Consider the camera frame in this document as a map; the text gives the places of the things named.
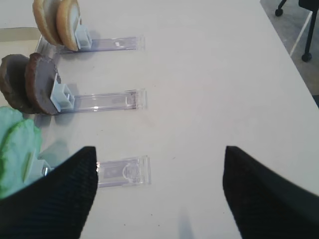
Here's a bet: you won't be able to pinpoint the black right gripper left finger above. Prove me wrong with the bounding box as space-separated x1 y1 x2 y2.
0 146 98 239

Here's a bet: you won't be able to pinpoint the clear lettuce holder rail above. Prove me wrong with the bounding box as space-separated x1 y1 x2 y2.
27 151 151 191

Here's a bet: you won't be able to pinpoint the clear right bun holder rail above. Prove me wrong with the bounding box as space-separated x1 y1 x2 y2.
51 25 145 54

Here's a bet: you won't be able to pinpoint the brown meat patty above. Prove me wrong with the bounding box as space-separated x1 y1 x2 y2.
0 54 37 114
25 53 61 116

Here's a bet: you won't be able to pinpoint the green lettuce leaf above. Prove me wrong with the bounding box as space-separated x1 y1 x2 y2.
0 107 42 199

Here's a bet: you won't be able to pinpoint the clear patty holder rail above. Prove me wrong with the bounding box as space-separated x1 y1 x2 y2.
50 83 147 114

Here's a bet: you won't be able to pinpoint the bun slice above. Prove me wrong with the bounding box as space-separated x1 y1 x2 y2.
56 0 80 51
32 0 62 46

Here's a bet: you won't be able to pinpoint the brown meat patty outer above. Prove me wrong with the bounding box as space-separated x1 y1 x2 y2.
25 53 61 116

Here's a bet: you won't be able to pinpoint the black chair legs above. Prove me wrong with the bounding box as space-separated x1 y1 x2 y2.
289 0 319 62

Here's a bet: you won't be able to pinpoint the brown meat patty inner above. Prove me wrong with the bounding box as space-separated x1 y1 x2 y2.
0 54 37 114

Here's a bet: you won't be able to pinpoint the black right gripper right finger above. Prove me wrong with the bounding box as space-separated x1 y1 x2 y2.
222 146 319 239

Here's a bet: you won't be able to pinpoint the bun slice inner right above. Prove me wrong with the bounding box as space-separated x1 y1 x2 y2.
32 0 62 46

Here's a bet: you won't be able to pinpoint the bun slice outer right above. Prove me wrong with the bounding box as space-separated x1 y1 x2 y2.
56 0 80 51

